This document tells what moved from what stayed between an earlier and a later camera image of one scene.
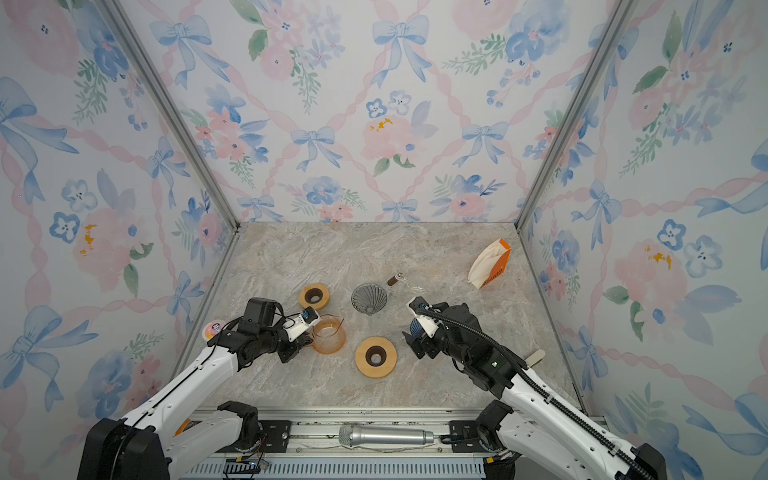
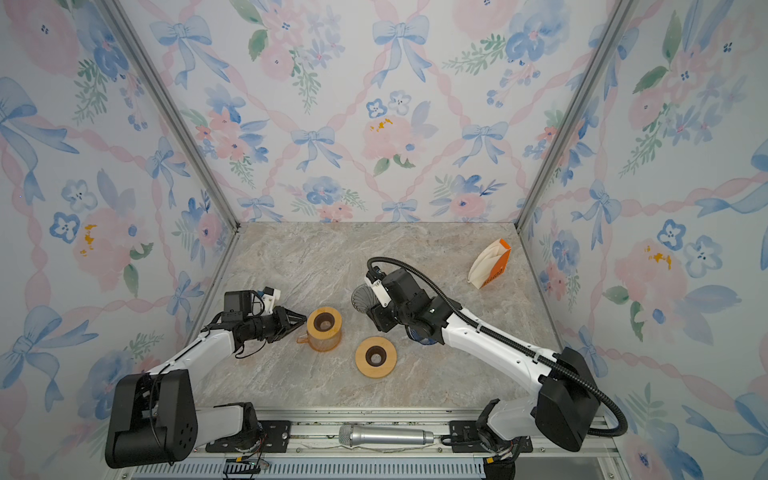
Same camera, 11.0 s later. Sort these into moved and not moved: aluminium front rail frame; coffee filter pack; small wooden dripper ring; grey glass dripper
Moved: small wooden dripper ring
Not moved: grey glass dripper; coffee filter pack; aluminium front rail frame
